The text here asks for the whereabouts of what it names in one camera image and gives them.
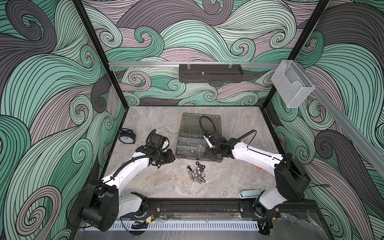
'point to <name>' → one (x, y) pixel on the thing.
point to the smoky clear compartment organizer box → (192, 143)
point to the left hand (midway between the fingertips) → (174, 157)
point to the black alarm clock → (127, 136)
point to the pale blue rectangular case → (251, 193)
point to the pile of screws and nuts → (197, 174)
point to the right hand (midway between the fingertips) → (210, 150)
